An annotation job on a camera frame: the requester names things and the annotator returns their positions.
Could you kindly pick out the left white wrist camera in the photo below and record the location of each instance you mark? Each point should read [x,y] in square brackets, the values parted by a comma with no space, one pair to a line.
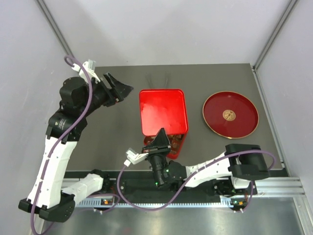
[89,66]

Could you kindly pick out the red chocolate box tray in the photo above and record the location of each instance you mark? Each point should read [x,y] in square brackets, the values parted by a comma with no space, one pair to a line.
[176,140]

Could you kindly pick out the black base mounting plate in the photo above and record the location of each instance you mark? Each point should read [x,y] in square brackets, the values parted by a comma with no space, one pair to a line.
[143,182]

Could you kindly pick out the red square box lid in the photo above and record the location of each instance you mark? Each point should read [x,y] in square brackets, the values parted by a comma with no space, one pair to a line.
[163,108]

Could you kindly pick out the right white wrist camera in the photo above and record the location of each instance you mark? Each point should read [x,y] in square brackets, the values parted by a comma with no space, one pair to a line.
[133,157]

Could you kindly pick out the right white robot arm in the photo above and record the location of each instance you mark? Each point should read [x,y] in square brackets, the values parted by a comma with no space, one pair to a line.
[242,163]

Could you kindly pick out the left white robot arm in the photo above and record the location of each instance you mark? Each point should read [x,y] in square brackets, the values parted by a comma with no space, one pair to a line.
[79,99]

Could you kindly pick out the round red plate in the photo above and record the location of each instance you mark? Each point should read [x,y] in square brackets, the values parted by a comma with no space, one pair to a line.
[230,115]

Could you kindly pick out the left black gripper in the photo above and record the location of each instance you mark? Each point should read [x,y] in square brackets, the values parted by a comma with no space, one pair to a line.
[118,92]

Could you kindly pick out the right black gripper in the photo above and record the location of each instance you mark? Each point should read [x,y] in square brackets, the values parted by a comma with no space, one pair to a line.
[160,145]

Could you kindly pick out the aluminium front rail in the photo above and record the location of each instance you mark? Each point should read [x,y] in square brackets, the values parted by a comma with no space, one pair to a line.
[274,187]

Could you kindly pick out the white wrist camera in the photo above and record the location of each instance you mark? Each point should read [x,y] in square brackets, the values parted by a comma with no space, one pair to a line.
[133,157]
[89,66]

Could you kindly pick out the metal tongs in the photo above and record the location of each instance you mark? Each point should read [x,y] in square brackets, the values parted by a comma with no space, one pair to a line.
[158,82]

